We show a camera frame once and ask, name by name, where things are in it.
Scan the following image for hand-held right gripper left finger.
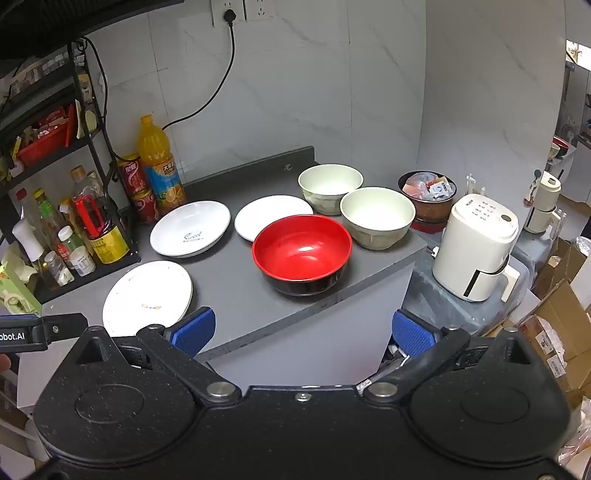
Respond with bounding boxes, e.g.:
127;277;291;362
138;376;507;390
74;307;243;407

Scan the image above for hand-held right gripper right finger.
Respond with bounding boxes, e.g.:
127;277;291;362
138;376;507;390
356;309;539;407

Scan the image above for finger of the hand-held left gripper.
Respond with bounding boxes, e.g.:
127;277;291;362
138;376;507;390
44;314;88;343

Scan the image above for white plate with flower print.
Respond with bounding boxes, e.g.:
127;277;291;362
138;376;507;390
102;261;194;337

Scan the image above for white deep plate with lettering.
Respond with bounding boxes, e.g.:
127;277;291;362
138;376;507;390
150;200;232;258

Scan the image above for cream ceramic bowl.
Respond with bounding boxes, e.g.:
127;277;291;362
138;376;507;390
340;187;416;251

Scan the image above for red and black bowl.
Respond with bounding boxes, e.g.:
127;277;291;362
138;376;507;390
252;217;354;296

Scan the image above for plain white plate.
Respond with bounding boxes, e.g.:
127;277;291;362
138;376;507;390
235;195;315;243

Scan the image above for red and white bowl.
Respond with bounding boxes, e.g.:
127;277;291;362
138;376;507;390
298;165;365;216

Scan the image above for green carton box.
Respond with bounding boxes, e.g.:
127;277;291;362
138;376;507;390
0;258;42;319

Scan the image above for clear spice jar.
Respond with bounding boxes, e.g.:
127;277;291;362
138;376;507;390
44;251;75;286

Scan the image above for small jar with white lid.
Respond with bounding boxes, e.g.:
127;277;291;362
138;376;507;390
69;246;97;277

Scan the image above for white plastic bottle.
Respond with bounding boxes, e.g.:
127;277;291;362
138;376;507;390
13;219;47;264

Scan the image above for white air fryer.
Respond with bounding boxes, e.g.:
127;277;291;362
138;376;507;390
433;194;521;303

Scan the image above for yellow cap bottle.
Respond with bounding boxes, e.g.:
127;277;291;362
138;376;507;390
33;188;65;241

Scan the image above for brown container with packets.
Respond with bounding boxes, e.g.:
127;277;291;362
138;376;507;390
398;171;458;232

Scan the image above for red drink can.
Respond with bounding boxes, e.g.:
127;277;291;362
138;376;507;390
117;154;145;195
131;188;161;225

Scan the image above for cardboard box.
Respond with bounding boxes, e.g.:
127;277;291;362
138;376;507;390
519;281;591;393
536;237;591;296

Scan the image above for clear oil bottle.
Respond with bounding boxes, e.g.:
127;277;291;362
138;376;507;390
69;166;109;208

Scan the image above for black metal rack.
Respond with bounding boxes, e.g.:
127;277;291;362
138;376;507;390
0;39;141;303

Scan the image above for orange juice bottle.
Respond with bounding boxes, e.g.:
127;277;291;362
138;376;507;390
137;115;188;215

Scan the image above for red plastic basket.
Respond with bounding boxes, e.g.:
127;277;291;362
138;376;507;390
16;106;77;167

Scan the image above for small white appliance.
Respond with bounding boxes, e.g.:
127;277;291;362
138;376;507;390
524;171;563;234

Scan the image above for black power plug cable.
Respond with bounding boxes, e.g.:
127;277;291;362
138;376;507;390
161;8;241;132

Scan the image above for white wall socket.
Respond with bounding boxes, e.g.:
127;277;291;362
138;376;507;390
211;0;245;27
245;0;274;21

